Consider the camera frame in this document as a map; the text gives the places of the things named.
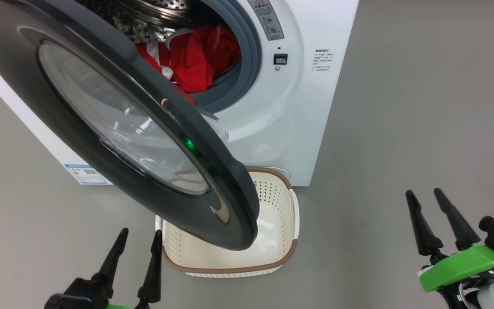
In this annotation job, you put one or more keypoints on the grey rubber door gasket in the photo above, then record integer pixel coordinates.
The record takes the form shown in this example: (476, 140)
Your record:
(249, 64)

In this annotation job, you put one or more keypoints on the grey warning label sticker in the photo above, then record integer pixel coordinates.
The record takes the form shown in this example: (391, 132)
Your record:
(268, 21)

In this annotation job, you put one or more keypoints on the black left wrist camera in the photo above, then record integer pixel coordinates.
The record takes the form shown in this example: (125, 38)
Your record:
(73, 296)

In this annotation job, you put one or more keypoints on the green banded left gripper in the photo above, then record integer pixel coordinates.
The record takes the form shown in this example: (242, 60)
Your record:
(118, 307)

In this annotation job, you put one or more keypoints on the dark grey round glass door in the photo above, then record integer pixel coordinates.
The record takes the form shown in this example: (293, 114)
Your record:
(15, 64)

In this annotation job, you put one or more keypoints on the white washing machine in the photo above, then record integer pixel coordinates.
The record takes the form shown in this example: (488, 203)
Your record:
(315, 128)

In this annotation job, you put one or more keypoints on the cream perforated laundry basket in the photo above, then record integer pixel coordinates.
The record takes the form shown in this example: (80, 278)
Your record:
(272, 223)

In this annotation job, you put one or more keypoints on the steel washing machine drum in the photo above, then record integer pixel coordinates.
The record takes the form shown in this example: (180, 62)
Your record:
(152, 13)

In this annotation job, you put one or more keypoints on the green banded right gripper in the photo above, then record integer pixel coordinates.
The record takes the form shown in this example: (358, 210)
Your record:
(461, 266)

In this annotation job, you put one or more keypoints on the blue energy label sticker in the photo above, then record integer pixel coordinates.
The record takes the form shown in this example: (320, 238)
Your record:
(86, 175)

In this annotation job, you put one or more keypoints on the black door latch socket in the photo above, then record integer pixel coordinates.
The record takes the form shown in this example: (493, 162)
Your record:
(280, 59)

